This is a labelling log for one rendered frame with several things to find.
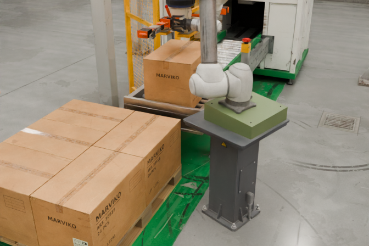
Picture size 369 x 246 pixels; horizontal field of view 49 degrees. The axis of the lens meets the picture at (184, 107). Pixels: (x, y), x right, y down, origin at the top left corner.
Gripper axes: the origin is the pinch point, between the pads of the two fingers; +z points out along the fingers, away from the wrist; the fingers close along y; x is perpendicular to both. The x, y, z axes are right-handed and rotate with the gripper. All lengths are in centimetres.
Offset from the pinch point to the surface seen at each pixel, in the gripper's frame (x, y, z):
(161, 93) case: -5, 56, 4
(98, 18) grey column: 63, 19, 102
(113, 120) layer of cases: -38, 69, 29
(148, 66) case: -5.1, 34.5, 14.1
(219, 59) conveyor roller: 131, 69, -3
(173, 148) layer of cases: -32, 87, -18
